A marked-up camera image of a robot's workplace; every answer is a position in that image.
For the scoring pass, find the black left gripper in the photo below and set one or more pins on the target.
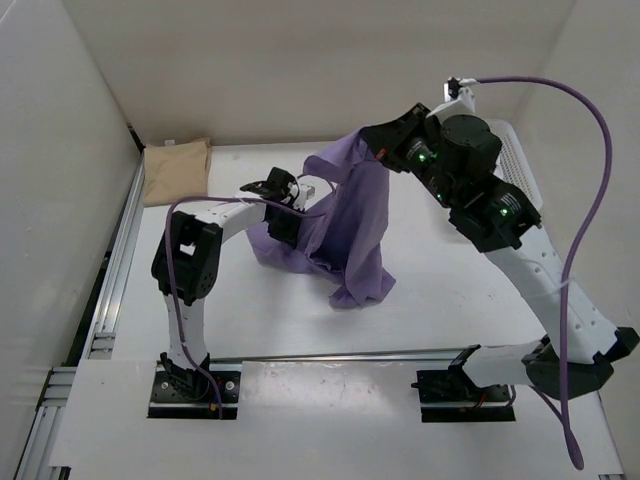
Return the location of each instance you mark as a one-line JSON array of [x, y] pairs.
[[289, 235]]

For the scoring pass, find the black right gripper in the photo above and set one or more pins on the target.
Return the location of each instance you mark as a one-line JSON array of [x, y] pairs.
[[388, 140]]

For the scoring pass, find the purple t shirt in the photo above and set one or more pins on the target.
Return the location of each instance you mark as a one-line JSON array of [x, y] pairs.
[[341, 238]]

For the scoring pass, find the beige t shirt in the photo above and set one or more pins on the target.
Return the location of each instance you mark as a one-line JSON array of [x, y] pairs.
[[176, 171]]

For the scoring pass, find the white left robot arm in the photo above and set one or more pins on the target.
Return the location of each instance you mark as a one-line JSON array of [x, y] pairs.
[[186, 267]]

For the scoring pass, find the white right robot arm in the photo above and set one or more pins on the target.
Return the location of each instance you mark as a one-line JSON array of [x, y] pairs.
[[579, 342]]

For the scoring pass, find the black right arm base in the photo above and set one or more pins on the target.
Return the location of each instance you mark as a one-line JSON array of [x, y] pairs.
[[448, 396]]

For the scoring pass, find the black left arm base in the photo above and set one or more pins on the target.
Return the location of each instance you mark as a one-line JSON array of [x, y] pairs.
[[178, 393]]

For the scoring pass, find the white plastic basket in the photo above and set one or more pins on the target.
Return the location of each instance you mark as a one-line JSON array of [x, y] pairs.
[[512, 165]]

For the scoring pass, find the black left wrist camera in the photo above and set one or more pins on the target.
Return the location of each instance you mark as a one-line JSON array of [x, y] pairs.
[[281, 187]]

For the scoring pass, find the aluminium table edge rail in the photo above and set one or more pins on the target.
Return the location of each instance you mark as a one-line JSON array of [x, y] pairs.
[[311, 407]]

